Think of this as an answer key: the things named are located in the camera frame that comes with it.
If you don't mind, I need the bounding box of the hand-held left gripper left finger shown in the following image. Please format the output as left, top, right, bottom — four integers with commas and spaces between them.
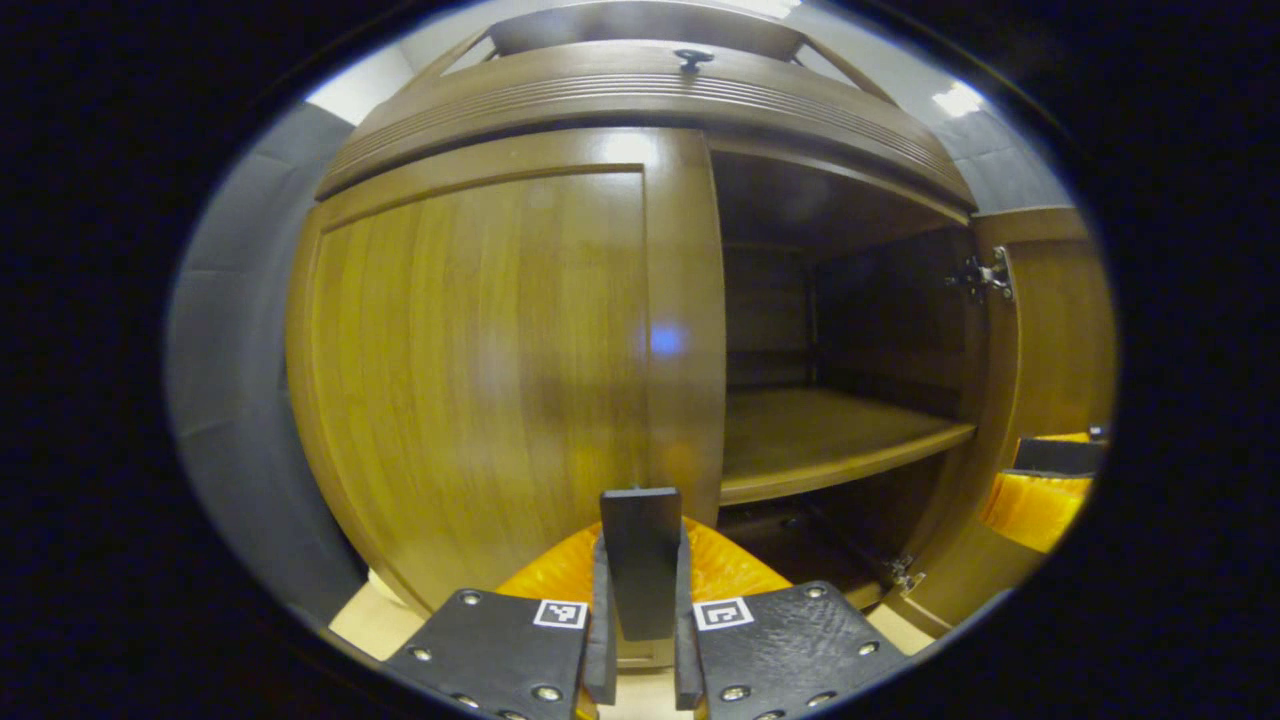
383, 520, 618, 720

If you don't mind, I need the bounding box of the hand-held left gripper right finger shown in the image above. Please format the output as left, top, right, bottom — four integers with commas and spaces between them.
672, 517, 909, 720

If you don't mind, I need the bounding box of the black door handle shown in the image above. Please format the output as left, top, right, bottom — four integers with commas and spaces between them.
600, 487, 683, 641

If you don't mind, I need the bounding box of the wooden cabinet door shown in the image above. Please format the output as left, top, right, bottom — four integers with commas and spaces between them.
885, 207, 1118, 639
287, 128, 726, 613

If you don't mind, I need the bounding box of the wooden double-door shoe cabinet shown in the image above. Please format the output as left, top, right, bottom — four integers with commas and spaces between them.
285, 0, 1118, 671

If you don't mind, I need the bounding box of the wooden cabinet inner shelf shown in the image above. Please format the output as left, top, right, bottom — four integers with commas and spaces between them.
720, 388, 976, 506

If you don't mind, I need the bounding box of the wooden cabinet drawer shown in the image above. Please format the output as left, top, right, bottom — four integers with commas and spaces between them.
315, 40, 976, 211

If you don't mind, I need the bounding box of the small ceiling light panel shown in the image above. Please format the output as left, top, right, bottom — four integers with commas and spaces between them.
933, 82, 986, 118

